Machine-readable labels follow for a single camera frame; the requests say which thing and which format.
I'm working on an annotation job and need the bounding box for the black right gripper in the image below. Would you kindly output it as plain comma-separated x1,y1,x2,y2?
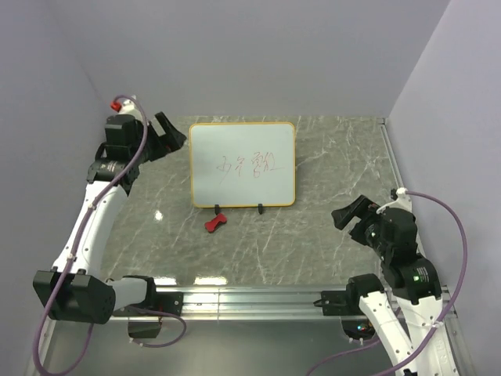
330,192,391,257

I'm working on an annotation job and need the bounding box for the yellow framed whiteboard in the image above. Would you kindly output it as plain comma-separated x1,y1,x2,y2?
189,121,296,208

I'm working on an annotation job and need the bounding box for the red bone shaped eraser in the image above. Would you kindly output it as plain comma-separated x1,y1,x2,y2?
204,213,227,233

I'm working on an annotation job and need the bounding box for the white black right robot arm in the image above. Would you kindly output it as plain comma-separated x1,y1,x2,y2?
331,188,459,375

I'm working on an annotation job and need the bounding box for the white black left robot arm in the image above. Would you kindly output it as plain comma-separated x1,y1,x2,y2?
33,112,186,324

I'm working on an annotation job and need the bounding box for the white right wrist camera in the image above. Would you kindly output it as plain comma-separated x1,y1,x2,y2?
377,187,413,215

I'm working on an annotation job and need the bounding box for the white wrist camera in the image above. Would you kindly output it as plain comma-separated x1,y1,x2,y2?
377,187,413,215
110,96,144,121

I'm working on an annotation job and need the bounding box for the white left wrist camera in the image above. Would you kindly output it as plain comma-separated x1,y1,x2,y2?
110,96,144,121

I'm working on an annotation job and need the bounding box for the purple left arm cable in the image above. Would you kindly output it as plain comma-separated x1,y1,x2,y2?
31,94,187,376

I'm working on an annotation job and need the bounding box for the grey wire whiteboard stand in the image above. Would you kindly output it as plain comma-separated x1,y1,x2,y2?
213,204,265,215

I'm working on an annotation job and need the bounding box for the aluminium side rail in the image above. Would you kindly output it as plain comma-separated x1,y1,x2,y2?
378,117,404,189

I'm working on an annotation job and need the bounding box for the aluminium mounting rail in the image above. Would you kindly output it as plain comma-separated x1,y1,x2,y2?
157,285,365,323

